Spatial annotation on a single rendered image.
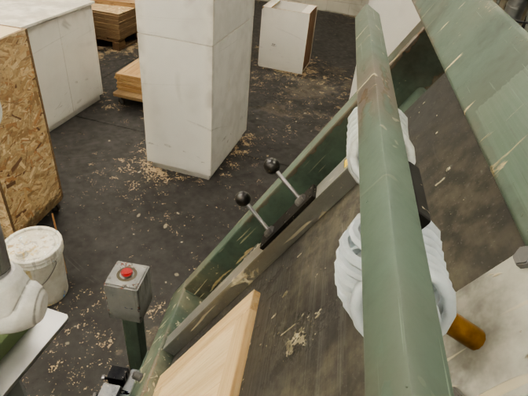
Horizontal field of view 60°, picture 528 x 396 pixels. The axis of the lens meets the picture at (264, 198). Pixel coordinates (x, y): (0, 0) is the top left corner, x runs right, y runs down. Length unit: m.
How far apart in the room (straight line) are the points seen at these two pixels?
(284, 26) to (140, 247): 3.57
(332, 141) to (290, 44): 4.73
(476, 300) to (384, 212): 0.18
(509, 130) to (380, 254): 0.32
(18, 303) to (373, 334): 1.39
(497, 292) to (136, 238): 2.94
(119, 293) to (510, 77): 1.36
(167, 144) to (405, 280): 3.54
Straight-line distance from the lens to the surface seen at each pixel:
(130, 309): 1.68
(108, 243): 3.19
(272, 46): 5.95
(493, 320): 0.36
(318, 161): 1.21
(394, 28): 4.43
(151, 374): 1.43
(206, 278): 1.55
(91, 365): 2.59
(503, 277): 0.37
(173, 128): 3.59
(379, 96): 0.32
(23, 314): 1.52
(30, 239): 2.79
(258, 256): 1.10
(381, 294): 0.18
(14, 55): 2.93
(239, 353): 0.96
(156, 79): 3.49
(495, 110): 0.54
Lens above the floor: 2.10
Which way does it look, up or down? 36 degrees down
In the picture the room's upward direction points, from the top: 6 degrees clockwise
